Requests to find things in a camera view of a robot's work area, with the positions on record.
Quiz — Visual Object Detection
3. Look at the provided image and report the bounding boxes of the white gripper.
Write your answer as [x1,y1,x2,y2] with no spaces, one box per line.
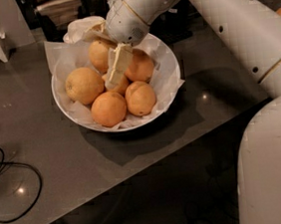
[82,0,180,90]

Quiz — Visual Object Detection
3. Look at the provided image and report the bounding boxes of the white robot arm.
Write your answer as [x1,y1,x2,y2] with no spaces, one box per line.
[84,0,281,224]

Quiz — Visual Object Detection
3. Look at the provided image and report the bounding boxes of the small centre orange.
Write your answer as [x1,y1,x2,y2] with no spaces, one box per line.
[105,76,130,95]

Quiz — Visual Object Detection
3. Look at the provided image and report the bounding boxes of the white bowl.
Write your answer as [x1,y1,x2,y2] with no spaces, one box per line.
[46,24,187,139]

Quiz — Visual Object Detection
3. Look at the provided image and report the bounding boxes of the white paper liner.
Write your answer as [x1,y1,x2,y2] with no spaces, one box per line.
[43,26,189,137]

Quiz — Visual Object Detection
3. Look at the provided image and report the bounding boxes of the black cable on table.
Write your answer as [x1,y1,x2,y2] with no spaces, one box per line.
[0,136,47,224]

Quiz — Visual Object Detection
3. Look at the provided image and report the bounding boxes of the floor cables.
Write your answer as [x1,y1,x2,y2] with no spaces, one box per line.
[159,173,241,224]

